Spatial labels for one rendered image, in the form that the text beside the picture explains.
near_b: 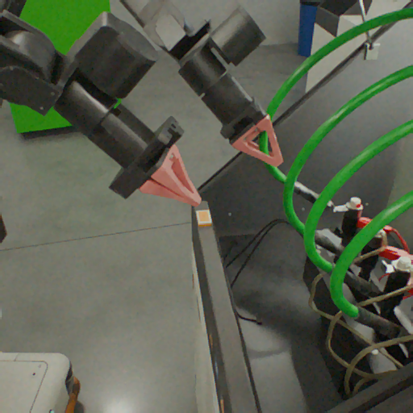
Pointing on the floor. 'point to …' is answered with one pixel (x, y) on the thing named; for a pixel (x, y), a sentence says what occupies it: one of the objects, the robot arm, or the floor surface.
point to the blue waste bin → (306, 25)
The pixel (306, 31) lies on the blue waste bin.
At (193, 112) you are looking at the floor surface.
